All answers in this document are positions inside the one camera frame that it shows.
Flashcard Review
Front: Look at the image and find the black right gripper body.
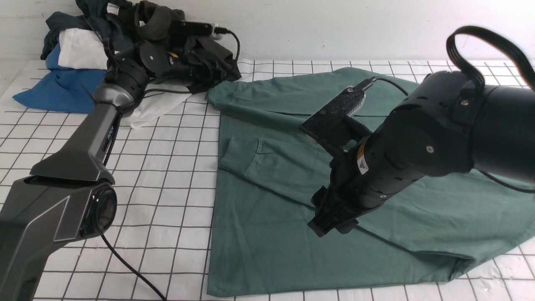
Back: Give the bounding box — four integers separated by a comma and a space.
308, 138, 422, 237

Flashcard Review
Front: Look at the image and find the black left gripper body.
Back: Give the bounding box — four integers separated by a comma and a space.
167, 36, 234, 84

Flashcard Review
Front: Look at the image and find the green long sleeve shirt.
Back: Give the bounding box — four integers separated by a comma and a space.
206, 67, 535, 297

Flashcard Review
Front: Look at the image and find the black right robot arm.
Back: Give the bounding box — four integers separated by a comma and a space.
300, 71, 534, 237

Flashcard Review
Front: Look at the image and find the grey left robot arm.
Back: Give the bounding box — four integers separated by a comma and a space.
1, 40, 229, 301

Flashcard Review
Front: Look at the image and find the dark olive shirt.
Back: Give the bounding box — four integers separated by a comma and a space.
119, 0, 242, 94

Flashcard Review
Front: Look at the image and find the dark teal shirt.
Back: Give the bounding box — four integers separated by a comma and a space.
40, 0, 134, 60

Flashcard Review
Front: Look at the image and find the white shirt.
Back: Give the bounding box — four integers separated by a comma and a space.
59, 28, 191, 129

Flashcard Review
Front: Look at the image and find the blue shirt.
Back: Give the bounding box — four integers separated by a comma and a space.
13, 44, 106, 114

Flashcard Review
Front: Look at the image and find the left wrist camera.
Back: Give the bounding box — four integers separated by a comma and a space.
168, 20, 231, 37

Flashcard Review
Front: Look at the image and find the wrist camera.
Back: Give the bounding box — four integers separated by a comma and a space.
299, 87, 372, 160
168, 20, 231, 37

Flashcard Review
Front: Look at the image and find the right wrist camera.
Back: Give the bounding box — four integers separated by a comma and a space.
299, 87, 372, 160

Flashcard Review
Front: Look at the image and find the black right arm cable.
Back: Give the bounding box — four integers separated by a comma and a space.
359, 25, 535, 194

